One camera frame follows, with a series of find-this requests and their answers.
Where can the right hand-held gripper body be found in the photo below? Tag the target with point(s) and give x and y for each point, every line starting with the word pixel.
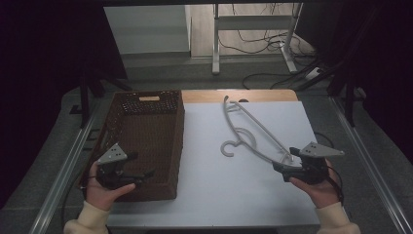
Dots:
pixel 311 167

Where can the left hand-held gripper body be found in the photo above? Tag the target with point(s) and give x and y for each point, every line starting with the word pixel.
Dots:
pixel 110 169

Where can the brown woven basket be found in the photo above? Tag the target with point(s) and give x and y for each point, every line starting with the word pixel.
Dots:
pixel 152 139

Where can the grey plastic clothes hanger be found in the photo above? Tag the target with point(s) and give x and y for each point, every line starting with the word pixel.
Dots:
pixel 230 128

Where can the person's right hand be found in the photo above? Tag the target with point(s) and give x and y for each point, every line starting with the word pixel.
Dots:
pixel 319 191

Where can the person's left hand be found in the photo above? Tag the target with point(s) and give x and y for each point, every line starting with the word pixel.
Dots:
pixel 102 195

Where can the white table mat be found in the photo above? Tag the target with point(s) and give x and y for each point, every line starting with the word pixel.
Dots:
pixel 220 191

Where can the black stand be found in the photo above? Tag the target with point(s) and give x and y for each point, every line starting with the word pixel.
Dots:
pixel 85 97
pixel 350 97

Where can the white power strip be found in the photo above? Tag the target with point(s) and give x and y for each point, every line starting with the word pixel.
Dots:
pixel 313 73

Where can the wooden table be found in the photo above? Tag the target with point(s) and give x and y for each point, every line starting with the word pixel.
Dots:
pixel 207 96

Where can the white cabinet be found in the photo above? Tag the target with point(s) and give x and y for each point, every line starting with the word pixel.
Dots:
pixel 149 29

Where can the metal floor rail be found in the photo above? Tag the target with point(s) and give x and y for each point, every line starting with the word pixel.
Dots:
pixel 61 175
pixel 370 162

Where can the white metal desk frame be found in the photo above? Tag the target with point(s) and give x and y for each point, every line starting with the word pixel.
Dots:
pixel 251 22

